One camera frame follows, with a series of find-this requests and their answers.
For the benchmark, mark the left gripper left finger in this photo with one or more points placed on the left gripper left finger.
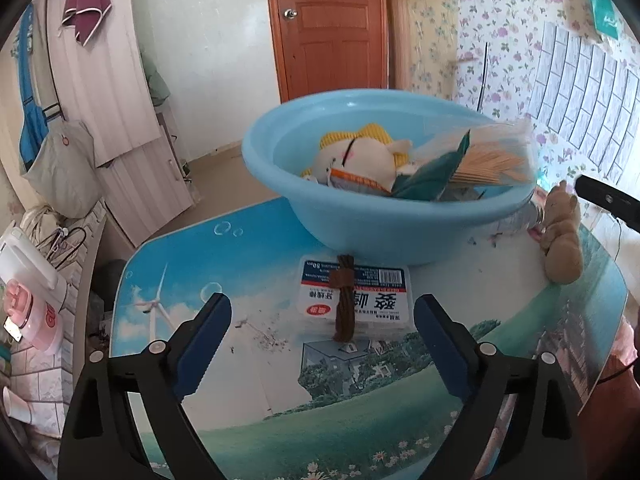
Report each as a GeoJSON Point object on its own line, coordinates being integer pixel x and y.
{"type": "Point", "coordinates": [100, 438]}

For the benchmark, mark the maroon hanging towel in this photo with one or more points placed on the maroon hanging towel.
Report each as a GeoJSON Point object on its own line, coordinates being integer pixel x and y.
{"type": "Point", "coordinates": [85, 17]}

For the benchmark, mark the dark green snack packet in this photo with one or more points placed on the dark green snack packet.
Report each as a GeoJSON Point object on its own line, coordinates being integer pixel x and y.
{"type": "Point", "coordinates": [431, 179]}

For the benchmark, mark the teal paper on wall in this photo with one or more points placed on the teal paper on wall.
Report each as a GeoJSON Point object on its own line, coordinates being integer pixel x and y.
{"type": "Point", "coordinates": [605, 18]}

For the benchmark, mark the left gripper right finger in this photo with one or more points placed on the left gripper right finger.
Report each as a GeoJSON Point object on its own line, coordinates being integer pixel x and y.
{"type": "Point", "coordinates": [518, 421]}

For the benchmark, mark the brown wooden door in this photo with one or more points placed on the brown wooden door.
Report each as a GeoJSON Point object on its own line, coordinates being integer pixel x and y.
{"type": "Point", "coordinates": [325, 45]}

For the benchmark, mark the clear toothpick box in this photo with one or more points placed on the clear toothpick box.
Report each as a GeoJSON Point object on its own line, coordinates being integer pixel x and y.
{"type": "Point", "coordinates": [499, 153]}

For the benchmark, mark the blue hanging apron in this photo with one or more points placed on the blue hanging apron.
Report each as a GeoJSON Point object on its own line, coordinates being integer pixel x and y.
{"type": "Point", "coordinates": [35, 127]}

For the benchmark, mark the green quilted bedding roll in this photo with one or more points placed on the green quilted bedding roll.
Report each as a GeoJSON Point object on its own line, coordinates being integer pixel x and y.
{"type": "Point", "coordinates": [158, 88]}

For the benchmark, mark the yellow white plush doll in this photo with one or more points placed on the yellow white plush doll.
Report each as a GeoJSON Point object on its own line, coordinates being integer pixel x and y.
{"type": "Point", "coordinates": [369, 152]}

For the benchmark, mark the clear plastic bottle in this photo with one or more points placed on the clear plastic bottle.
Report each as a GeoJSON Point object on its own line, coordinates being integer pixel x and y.
{"type": "Point", "coordinates": [527, 217]}

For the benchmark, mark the beige teddy bear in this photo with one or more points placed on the beige teddy bear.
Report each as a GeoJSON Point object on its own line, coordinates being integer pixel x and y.
{"type": "Point", "coordinates": [559, 240]}

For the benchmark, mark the light wooden wardrobe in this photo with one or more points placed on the light wooden wardrobe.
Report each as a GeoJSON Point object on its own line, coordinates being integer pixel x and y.
{"type": "Point", "coordinates": [102, 84]}

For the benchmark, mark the orange white snack wrapper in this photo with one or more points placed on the orange white snack wrapper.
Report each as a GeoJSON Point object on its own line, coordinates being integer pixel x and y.
{"type": "Point", "coordinates": [343, 180]}

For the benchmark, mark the light blue plastic basin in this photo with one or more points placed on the light blue plastic basin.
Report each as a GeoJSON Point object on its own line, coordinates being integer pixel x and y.
{"type": "Point", "coordinates": [284, 142]}

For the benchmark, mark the grey tote bag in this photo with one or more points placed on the grey tote bag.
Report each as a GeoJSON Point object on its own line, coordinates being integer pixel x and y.
{"type": "Point", "coordinates": [64, 171]}

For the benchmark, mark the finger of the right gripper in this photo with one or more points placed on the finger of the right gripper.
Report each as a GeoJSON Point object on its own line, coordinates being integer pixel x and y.
{"type": "Point", "coordinates": [621, 205]}

